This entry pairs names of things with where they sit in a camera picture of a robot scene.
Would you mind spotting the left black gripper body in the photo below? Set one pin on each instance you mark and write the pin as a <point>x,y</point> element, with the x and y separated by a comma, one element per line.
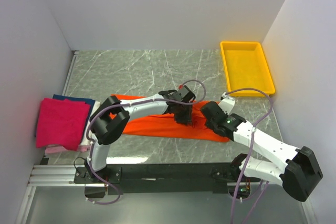
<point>184,115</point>

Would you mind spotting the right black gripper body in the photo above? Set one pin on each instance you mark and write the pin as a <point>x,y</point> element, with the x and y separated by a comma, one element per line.
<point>208,124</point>

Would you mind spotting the orange t shirt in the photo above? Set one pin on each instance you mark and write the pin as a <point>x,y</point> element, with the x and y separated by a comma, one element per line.
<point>165,126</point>

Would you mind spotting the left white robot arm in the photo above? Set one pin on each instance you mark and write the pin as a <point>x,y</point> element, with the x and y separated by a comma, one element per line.
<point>110,120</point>

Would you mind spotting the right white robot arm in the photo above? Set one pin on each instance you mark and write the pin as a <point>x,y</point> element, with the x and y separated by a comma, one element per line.
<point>295,169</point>

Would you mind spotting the yellow plastic tray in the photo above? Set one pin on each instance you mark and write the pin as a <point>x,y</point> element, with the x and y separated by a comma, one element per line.
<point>246,68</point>

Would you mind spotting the folded navy t shirt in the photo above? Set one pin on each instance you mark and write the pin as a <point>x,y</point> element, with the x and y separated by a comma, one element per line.
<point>87,101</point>

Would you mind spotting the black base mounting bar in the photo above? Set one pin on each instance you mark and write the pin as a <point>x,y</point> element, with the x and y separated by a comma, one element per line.
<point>171,178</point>

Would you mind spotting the folded magenta t shirt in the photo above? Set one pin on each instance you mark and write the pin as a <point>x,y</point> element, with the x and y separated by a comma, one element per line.
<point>61,123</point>

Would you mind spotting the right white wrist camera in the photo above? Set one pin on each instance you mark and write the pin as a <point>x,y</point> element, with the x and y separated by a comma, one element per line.
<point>226,103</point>

